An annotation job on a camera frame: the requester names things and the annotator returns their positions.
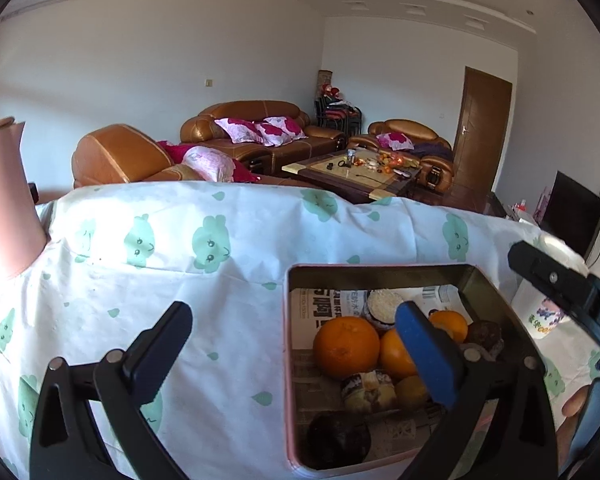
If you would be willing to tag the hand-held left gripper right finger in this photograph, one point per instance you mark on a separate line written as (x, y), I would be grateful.
(430, 355)

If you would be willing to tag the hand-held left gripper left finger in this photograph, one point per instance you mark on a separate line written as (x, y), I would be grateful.
(155, 360)

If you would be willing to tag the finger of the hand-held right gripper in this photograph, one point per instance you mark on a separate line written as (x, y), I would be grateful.
(550, 277)

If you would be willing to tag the small orange tangerine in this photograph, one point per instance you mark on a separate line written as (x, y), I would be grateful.
(452, 325)
(392, 355)

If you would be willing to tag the small brown round fruit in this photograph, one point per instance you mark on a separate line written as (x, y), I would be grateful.
(410, 392)

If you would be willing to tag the dark brown round fruit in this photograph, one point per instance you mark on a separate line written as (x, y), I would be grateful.
(485, 337)

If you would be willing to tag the crumb-topped round cake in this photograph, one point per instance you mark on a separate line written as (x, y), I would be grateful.
(382, 305)

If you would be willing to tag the large orange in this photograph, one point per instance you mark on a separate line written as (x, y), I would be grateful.
(345, 347)

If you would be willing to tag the purple passion fruit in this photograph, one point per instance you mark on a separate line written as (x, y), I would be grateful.
(337, 440)

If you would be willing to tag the pink cardboard box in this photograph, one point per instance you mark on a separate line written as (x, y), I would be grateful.
(286, 360)

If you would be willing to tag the person's right hand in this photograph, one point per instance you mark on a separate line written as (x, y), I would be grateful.
(574, 402)

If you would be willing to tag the white printed cup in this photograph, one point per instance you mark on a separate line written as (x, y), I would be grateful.
(540, 310)

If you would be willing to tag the black television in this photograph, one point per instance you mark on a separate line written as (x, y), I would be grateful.
(570, 215)

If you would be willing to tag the newspaper lining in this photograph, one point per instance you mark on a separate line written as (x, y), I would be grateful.
(320, 305)

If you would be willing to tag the brown wooden door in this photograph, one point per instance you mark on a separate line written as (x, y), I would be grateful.
(480, 130)

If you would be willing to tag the wooden coffee table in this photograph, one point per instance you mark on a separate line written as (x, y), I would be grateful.
(350, 175)

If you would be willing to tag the pale pink pillow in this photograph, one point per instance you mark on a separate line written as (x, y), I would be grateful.
(207, 162)

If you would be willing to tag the short brown leather sofa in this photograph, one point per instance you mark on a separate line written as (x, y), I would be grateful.
(410, 127)

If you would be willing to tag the pink flowered pillow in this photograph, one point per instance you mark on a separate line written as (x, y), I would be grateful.
(237, 130)
(282, 129)
(395, 141)

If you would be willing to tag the magenta blanket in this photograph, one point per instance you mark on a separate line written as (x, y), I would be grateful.
(245, 172)

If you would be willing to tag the brown leather armchair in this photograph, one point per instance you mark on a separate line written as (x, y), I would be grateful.
(115, 155)

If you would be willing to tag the pink kettle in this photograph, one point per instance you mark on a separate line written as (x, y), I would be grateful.
(5, 200)

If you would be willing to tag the stacked dark chairs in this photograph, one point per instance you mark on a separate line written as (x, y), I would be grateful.
(337, 112)

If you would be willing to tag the long brown leather sofa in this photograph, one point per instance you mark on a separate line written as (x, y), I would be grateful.
(250, 110)

